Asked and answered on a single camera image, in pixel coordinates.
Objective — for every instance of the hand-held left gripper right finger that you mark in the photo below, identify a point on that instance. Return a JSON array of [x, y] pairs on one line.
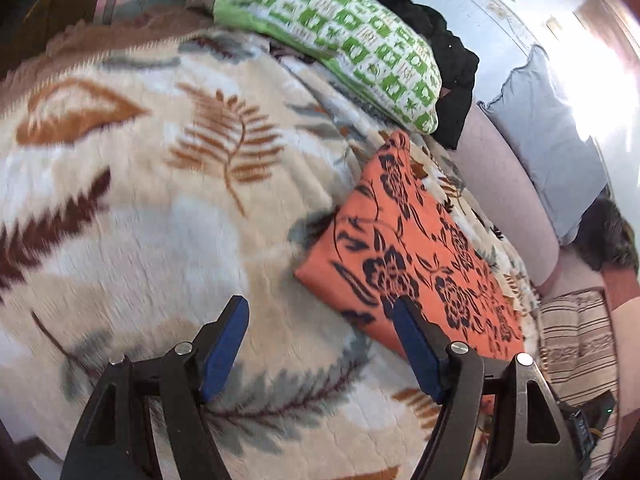
[[417, 355]]

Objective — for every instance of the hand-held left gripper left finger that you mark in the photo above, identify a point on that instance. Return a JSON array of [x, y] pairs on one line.
[[225, 350]]

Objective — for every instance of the orange floral shirt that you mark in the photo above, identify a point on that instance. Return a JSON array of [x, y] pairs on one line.
[[400, 230]]

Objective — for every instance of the striped sofa cushion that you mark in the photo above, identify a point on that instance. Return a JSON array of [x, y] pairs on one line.
[[580, 340]]

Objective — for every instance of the pink sofa backrest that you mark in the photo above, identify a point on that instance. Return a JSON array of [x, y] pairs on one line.
[[625, 320]]

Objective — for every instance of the leaf print blanket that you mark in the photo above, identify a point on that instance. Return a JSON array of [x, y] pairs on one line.
[[150, 210]]

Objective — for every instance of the pink bolster cushion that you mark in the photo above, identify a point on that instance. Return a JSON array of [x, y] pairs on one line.
[[505, 195]]

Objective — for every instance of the dark fur trimmed garment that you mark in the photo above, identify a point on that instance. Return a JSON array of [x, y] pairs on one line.
[[605, 235]]

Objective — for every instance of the light blue pillow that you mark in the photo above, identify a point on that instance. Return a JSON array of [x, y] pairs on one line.
[[550, 135]]

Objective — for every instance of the black garment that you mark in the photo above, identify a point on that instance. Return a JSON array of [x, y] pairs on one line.
[[445, 55]]

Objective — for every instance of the brown quilted bedspread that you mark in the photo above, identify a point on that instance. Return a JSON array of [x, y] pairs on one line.
[[100, 45]]

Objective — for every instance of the green checked pillow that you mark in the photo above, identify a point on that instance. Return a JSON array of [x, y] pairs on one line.
[[350, 30]]

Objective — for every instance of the beige light switch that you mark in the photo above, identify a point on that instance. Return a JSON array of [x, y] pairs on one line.
[[556, 24]]

